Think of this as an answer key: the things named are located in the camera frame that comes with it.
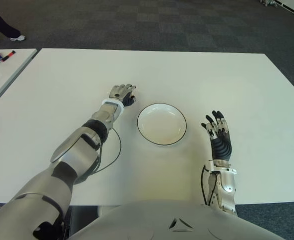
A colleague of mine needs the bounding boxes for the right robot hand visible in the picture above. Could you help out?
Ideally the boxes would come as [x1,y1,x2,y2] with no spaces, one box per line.
[201,110,233,163]

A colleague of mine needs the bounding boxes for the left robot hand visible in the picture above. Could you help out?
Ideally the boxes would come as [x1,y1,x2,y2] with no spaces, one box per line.
[108,83,137,107]

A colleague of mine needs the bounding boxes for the white plate black rim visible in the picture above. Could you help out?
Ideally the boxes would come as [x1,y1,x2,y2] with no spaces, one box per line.
[136,102,188,148]

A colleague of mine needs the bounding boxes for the grey robot torso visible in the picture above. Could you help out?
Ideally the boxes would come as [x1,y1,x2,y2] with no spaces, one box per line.
[69,198,285,240]

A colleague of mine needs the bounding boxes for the red and black marker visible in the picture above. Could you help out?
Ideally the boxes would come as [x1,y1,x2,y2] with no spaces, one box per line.
[1,49,16,63]

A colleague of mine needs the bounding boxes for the white table leg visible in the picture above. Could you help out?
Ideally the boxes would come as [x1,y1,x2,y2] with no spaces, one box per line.
[96,205,121,216]

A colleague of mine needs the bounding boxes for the person leg dark trousers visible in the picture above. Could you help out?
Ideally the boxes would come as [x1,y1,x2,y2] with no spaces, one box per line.
[0,3,21,39]

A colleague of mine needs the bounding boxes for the grey metal chair base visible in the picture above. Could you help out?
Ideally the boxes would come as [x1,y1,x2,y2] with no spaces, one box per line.
[259,0,279,8]

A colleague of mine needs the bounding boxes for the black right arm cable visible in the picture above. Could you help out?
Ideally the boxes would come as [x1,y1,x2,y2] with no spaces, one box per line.
[201,166,216,206]

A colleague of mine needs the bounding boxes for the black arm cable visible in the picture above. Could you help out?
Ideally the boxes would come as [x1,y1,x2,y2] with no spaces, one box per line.
[73,127,122,186]
[201,166,216,206]

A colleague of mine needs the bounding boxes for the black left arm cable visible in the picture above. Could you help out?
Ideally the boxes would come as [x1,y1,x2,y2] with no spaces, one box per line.
[73,127,122,186]

